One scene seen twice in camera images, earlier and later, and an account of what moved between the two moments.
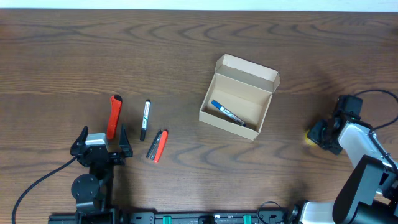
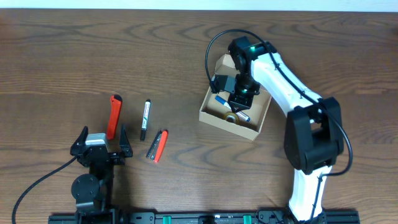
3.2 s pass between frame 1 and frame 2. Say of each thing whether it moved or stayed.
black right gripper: moved
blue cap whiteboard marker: moved
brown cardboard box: stayed
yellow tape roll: moved
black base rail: stayed
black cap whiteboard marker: stayed
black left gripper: stayed
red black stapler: stayed
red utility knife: stayed
